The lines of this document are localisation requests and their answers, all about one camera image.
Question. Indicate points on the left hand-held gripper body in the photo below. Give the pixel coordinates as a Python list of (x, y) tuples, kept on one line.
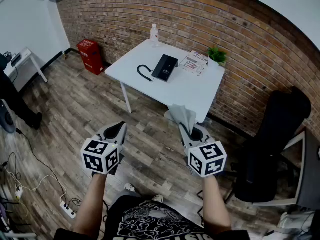
[(100, 156)]

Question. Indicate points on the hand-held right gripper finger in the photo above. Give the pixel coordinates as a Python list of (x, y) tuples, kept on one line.
[(206, 134), (185, 136)]

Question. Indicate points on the black office chair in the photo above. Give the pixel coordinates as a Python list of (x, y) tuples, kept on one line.
[(275, 134)]

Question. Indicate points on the newspaper print box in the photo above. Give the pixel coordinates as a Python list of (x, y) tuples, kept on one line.
[(193, 63)]

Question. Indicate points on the white power strip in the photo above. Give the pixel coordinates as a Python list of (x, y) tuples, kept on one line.
[(68, 209)]

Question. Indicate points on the black device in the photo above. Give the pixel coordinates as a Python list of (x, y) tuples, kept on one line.
[(16, 59)]

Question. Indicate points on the person's left forearm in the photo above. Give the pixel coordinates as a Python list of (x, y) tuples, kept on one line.
[(91, 201)]

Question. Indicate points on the white square table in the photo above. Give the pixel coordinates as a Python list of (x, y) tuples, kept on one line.
[(185, 91)]

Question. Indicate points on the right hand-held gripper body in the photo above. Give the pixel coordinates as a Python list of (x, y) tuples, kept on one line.
[(206, 159)]

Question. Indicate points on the red box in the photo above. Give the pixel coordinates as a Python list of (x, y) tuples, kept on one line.
[(90, 56)]

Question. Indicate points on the person's right forearm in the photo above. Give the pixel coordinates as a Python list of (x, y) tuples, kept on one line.
[(215, 204)]

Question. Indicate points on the grey round stand base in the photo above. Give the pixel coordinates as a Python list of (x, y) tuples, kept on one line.
[(6, 119)]

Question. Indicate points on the small green potted plant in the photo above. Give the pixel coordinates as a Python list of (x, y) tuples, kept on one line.
[(217, 54)]

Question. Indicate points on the clear plastic water bottle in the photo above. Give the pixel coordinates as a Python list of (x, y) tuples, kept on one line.
[(154, 35)]

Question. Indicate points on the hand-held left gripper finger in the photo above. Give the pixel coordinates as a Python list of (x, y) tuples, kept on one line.
[(123, 135), (103, 133)]

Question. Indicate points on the grey cloth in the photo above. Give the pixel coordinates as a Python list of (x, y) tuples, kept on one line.
[(182, 116)]

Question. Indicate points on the grey desk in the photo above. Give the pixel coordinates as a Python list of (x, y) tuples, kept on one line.
[(311, 171)]

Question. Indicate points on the black printed t-shirt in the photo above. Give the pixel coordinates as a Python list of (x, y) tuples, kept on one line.
[(155, 221)]

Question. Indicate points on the white sneaker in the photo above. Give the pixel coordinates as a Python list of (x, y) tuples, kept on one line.
[(130, 187), (157, 198)]

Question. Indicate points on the small white side table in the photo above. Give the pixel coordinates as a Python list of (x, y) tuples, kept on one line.
[(25, 69)]

